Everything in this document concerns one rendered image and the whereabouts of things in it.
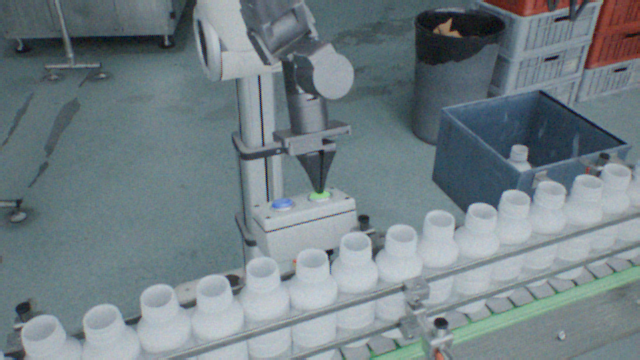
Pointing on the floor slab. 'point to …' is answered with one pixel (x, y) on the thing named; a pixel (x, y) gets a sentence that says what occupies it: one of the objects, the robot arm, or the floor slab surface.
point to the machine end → (90, 19)
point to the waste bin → (451, 63)
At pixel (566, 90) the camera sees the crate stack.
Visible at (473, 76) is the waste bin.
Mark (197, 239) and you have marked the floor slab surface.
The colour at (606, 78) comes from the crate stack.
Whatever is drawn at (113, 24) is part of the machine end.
